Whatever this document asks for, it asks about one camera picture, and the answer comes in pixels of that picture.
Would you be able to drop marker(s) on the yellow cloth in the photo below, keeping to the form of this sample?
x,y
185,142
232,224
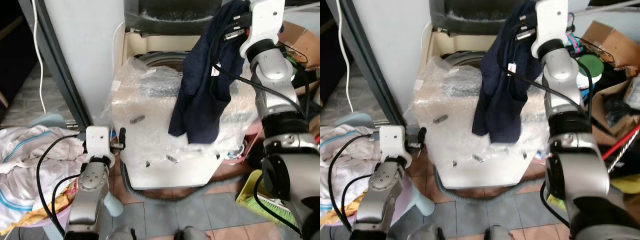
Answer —
x,y
332,215
30,217

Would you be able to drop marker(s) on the red stick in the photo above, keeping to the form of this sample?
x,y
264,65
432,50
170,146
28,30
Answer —
x,y
622,142

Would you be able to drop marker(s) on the dark grey door frame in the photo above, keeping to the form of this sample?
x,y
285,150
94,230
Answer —
x,y
55,65
367,65

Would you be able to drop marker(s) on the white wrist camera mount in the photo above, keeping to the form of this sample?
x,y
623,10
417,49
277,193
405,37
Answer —
x,y
265,25
98,142
394,142
550,25

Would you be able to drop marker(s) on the grey robot foot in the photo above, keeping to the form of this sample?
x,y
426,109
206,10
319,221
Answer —
x,y
500,233
420,233
192,233

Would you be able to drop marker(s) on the green round lid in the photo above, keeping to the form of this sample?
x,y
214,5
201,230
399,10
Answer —
x,y
294,67
591,66

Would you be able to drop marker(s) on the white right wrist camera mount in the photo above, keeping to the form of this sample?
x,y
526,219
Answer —
x,y
265,25
550,25

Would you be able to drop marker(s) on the navy blue garment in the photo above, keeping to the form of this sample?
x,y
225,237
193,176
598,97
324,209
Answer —
x,y
500,95
200,95

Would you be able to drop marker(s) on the bubble-wrapped white washing machine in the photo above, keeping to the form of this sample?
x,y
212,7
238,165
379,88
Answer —
x,y
450,125
150,125

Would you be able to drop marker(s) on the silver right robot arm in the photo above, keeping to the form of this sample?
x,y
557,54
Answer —
x,y
277,115
570,150

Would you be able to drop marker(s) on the white striped clothes pile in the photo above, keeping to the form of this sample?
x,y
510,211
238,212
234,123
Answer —
x,y
25,165
335,160

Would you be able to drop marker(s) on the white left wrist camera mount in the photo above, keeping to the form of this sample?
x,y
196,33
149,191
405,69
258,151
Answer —
x,y
98,142
394,142

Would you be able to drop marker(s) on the grey right robot foot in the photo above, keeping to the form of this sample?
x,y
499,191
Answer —
x,y
500,233
192,233

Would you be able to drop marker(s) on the brown cardboard box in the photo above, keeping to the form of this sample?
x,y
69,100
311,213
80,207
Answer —
x,y
610,45
300,40

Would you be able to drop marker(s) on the grey left robot foot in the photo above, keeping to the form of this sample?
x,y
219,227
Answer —
x,y
420,233

